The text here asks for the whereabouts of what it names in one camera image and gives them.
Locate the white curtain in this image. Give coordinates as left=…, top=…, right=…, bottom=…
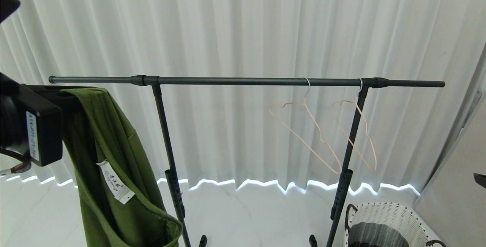
left=0, top=0, right=486, bottom=196

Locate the pink clothes hanger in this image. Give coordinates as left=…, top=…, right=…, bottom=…
left=269, top=78, right=342, bottom=174
left=331, top=79, right=377, bottom=171

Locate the white laundry basket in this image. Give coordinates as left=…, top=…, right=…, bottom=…
left=344, top=202, right=448, bottom=247

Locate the green printed shirt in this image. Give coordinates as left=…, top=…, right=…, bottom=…
left=61, top=87, right=183, bottom=247

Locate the black clothes rack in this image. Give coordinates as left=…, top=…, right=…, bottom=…
left=49, top=75, right=445, bottom=247

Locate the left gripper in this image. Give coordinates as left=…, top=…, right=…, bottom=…
left=0, top=73, right=95, bottom=167

